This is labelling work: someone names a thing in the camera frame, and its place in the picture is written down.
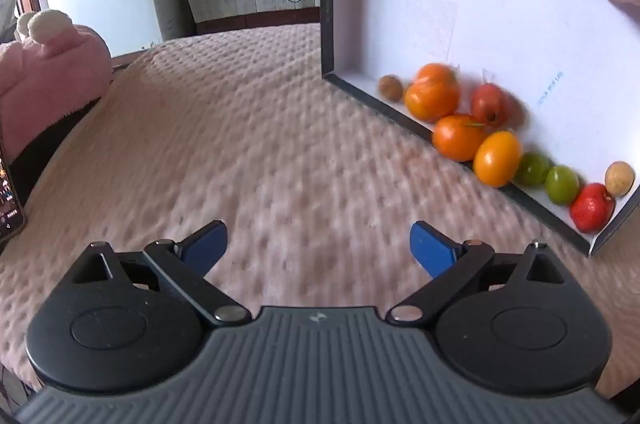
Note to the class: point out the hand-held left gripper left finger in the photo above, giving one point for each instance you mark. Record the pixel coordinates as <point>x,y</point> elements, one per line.
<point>202,249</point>

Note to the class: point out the yellow orange citrus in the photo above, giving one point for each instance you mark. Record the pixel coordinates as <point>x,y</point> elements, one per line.
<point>496,158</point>

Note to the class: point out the grey box with white inside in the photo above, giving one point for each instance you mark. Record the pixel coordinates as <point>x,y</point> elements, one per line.
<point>500,3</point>

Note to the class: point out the brown longan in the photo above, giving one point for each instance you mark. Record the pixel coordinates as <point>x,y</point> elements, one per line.
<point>390,88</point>
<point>620,179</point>

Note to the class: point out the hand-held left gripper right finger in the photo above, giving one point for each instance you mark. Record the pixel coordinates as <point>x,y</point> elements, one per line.
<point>432,249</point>

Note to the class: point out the small tangerine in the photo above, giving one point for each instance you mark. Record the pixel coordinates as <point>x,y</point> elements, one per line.
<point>436,72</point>

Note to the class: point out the smartphone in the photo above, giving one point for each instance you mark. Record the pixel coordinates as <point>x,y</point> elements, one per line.
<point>7,199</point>

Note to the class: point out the dark wooden television cabinet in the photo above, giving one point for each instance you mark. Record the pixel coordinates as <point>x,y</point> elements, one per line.
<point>260,21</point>

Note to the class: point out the pink quilted bedspread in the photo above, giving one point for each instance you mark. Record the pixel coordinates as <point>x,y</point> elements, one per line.
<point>250,128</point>

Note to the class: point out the red strawberry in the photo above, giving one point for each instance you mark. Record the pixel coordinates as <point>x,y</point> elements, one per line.
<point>591,208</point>

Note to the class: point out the large orange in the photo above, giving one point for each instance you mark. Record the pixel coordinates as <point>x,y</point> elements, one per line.
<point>431,101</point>

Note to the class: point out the tangerine with stem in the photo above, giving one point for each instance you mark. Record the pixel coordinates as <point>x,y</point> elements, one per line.
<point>457,137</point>

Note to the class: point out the pink plush toy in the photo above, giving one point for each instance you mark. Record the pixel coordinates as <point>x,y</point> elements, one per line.
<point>50,78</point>

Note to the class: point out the red apple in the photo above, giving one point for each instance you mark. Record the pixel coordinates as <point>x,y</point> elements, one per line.
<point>490,103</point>

